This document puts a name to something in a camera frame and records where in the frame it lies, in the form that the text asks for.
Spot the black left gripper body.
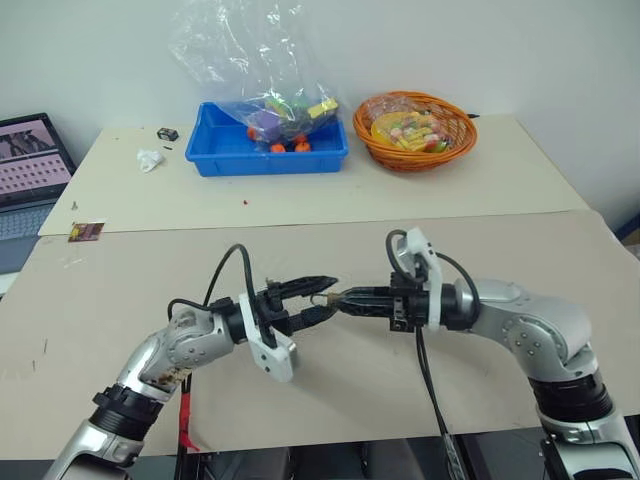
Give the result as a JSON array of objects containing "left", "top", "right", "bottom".
[{"left": 252, "top": 281, "right": 295, "bottom": 350}]

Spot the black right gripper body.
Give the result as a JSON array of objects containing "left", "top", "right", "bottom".
[{"left": 388, "top": 271, "right": 432, "bottom": 333}]

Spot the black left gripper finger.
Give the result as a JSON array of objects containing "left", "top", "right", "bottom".
[
  {"left": 272, "top": 273, "right": 340, "bottom": 301},
  {"left": 289, "top": 305, "right": 336, "bottom": 336}
]

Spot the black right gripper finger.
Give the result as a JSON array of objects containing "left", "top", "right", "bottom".
[
  {"left": 339, "top": 300, "right": 394, "bottom": 318},
  {"left": 335, "top": 285, "right": 394, "bottom": 303}
]

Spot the red tape strip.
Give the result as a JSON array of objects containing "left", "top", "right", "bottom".
[{"left": 178, "top": 388, "right": 202, "bottom": 454}]

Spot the orange wicker basket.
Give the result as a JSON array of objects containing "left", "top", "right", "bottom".
[{"left": 352, "top": 90, "right": 479, "bottom": 173}]

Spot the blue plastic bin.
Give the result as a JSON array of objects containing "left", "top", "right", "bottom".
[{"left": 184, "top": 101, "right": 350, "bottom": 178}]

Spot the clear bag of toy food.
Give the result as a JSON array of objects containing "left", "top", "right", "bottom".
[{"left": 366, "top": 96, "right": 460, "bottom": 154}]

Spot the crumpled white tissue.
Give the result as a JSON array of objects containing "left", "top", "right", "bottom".
[{"left": 136, "top": 147, "right": 166, "bottom": 175}]

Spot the red and yellow small card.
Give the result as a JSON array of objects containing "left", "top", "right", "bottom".
[{"left": 68, "top": 220, "right": 107, "bottom": 244}]

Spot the clear bag of colourful toys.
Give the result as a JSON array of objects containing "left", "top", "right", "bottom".
[{"left": 168, "top": 0, "right": 347, "bottom": 154}]

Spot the open laptop computer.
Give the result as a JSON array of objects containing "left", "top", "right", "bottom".
[{"left": 0, "top": 111, "right": 79, "bottom": 275}]

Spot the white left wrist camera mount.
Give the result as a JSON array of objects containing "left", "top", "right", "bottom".
[{"left": 237, "top": 292, "right": 299, "bottom": 384}]

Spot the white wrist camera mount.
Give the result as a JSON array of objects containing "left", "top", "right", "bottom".
[
  {"left": 392, "top": 227, "right": 444, "bottom": 332},
  {"left": 237, "top": 292, "right": 299, "bottom": 384}
]

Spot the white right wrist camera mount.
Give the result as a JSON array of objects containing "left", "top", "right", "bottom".
[{"left": 392, "top": 227, "right": 444, "bottom": 332}]

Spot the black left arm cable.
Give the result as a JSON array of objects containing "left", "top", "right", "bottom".
[{"left": 166, "top": 243, "right": 264, "bottom": 322}]

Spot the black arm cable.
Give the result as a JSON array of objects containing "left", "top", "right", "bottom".
[
  {"left": 384, "top": 228, "right": 481, "bottom": 480},
  {"left": 166, "top": 243, "right": 264, "bottom": 322}
]

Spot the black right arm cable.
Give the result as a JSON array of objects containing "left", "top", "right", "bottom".
[{"left": 384, "top": 228, "right": 481, "bottom": 480}]

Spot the blue frame piece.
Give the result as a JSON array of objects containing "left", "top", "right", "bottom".
[{"left": 613, "top": 213, "right": 640, "bottom": 262}]

